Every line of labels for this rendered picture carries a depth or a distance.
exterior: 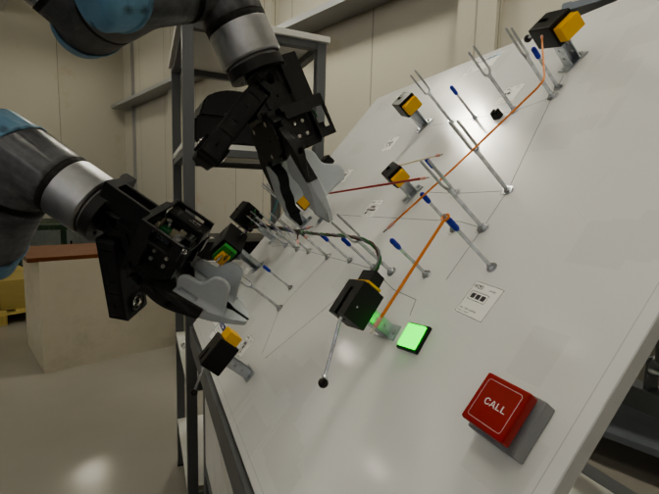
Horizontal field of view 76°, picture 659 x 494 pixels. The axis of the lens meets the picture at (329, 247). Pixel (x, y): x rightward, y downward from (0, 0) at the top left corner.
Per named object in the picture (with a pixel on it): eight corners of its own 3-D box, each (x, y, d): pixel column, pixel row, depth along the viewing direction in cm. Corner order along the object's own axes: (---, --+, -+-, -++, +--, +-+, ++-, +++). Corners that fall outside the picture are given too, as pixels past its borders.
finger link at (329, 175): (368, 196, 51) (327, 134, 52) (329, 217, 49) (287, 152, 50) (358, 206, 54) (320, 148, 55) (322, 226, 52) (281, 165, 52)
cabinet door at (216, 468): (237, 614, 89) (237, 440, 85) (204, 464, 139) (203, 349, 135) (247, 611, 90) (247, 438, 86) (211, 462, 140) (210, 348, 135)
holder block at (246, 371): (217, 406, 86) (177, 381, 82) (255, 357, 88) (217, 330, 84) (221, 417, 81) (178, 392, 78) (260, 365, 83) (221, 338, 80)
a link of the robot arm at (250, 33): (219, 21, 46) (202, 52, 53) (237, 63, 47) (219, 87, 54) (276, 7, 49) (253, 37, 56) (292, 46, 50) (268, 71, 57)
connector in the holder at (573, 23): (578, 25, 67) (570, 12, 66) (585, 24, 66) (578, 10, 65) (560, 42, 68) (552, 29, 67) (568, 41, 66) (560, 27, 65)
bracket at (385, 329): (375, 335, 63) (352, 317, 61) (382, 321, 64) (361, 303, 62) (393, 341, 59) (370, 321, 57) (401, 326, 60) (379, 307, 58)
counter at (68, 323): (304, 316, 457) (305, 240, 447) (33, 375, 293) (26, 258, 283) (264, 302, 514) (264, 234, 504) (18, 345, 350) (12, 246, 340)
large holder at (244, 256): (272, 237, 135) (237, 208, 129) (263, 270, 120) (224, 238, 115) (258, 249, 138) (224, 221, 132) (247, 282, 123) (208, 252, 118)
